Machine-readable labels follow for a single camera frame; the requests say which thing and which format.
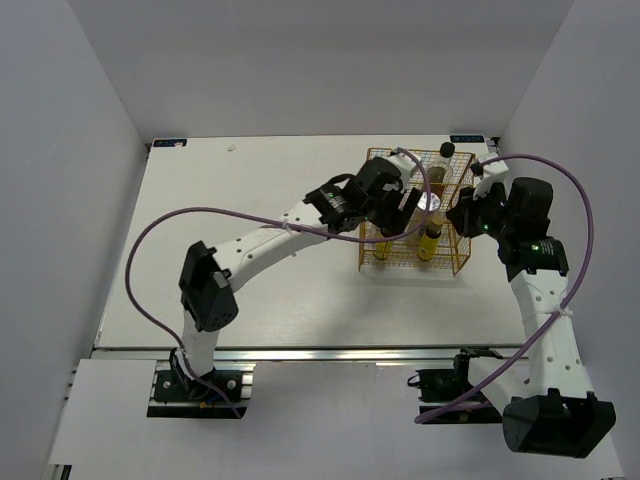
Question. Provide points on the blue corner sticker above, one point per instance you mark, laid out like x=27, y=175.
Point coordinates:
x=467, y=138
x=169, y=143

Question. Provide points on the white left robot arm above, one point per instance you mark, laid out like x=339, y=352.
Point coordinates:
x=211, y=276

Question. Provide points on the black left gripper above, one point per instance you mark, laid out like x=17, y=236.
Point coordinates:
x=396, y=220

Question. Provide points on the small yellow-label bottle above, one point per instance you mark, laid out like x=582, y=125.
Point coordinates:
x=382, y=248
x=429, y=241

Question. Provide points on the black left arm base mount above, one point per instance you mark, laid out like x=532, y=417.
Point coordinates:
x=170, y=400

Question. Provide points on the yellow wire rack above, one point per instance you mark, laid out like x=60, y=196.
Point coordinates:
x=453, y=251

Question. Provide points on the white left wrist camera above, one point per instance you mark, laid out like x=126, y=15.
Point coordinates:
x=406, y=162

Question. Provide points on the blue right corner sticker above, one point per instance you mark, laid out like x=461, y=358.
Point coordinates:
x=467, y=138

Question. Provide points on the blue left corner sticker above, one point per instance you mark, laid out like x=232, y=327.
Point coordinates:
x=169, y=143

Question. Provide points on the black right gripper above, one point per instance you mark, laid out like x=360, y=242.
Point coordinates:
x=461, y=214

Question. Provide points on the dark sauce bottle red label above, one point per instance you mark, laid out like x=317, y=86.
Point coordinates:
x=440, y=170

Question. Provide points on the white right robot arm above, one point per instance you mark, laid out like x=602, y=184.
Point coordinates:
x=555, y=410

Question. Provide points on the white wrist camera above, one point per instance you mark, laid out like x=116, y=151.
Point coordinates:
x=406, y=162
x=490, y=169

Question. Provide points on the white granule jar silver lid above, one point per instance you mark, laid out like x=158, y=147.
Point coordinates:
x=427, y=206

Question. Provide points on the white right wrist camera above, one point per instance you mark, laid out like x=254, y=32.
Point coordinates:
x=490, y=169

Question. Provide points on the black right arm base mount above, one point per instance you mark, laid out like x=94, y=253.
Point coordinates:
x=438, y=386

